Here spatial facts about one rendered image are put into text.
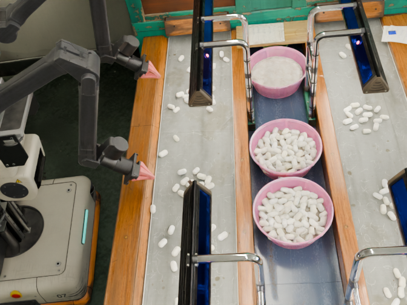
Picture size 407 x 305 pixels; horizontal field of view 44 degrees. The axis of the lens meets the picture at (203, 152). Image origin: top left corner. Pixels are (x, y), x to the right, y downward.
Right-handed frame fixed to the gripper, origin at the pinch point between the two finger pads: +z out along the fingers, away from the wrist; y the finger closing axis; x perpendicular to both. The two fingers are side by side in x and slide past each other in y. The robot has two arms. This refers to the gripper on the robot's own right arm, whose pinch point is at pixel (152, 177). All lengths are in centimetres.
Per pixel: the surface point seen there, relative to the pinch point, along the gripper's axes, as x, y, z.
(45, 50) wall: 115, 164, -37
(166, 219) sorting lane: 3.0, -12.7, 8.5
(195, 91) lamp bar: -34.7, 10.9, -4.4
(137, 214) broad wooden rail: 7.5, -11.8, -0.6
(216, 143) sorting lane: -8.6, 20.8, 21.5
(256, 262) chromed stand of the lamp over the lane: -44, -49, 9
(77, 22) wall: 82, 166, -27
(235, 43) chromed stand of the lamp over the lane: -44, 33, 5
